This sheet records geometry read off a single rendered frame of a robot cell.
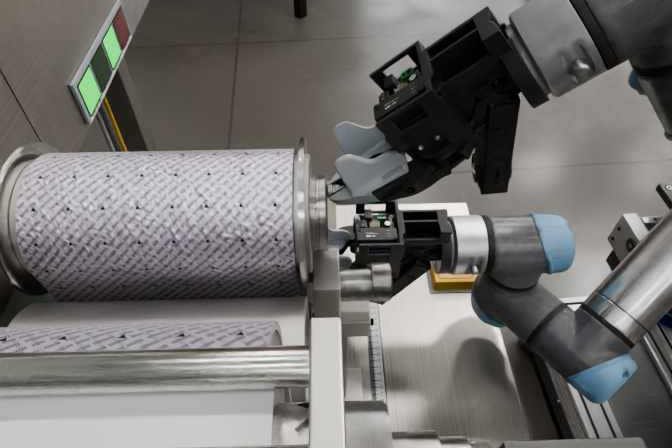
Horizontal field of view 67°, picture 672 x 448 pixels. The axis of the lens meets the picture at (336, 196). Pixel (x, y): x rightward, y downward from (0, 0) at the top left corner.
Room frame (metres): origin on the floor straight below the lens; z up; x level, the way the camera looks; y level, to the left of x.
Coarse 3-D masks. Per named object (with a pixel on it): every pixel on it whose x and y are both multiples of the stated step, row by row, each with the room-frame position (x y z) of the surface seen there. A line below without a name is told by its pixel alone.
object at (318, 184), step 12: (312, 180) 0.33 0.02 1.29; (324, 180) 0.33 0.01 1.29; (312, 192) 0.32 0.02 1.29; (324, 192) 0.32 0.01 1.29; (312, 204) 0.31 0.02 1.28; (324, 204) 0.31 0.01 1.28; (312, 216) 0.30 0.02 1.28; (324, 216) 0.30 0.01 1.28; (312, 228) 0.29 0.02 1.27; (324, 228) 0.29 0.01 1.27; (312, 240) 0.29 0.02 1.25; (324, 240) 0.29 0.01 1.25
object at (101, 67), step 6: (96, 54) 0.68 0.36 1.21; (102, 54) 0.69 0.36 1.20; (96, 60) 0.67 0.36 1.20; (102, 60) 0.69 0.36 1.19; (96, 66) 0.66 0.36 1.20; (102, 66) 0.68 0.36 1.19; (108, 66) 0.70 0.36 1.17; (96, 72) 0.65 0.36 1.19; (102, 72) 0.67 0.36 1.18; (108, 72) 0.69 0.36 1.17; (102, 78) 0.66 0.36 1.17; (108, 78) 0.68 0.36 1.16; (102, 84) 0.66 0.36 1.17
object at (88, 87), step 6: (90, 72) 0.64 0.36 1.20; (84, 78) 0.61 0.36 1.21; (90, 78) 0.63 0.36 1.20; (84, 84) 0.61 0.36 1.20; (90, 84) 0.62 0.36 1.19; (96, 84) 0.64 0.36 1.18; (84, 90) 0.60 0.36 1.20; (90, 90) 0.62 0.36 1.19; (96, 90) 0.63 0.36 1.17; (84, 96) 0.59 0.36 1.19; (90, 96) 0.61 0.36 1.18; (96, 96) 0.63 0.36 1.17; (90, 102) 0.60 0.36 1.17; (96, 102) 0.62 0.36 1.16; (90, 108) 0.60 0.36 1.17
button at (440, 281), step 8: (432, 272) 0.48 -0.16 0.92; (432, 280) 0.47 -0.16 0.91; (440, 280) 0.46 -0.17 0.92; (448, 280) 0.46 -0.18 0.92; (456, 280) 0.46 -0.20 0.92; (464, 280) 0.46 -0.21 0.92; (472, 280) 0.46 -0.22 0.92; (440, 288) 0.46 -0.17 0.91; (448, 288) 0.46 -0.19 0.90; (456, 288) 0.46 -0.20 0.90; (464, 288) 0.46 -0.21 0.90; (472, 288) 0.46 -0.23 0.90
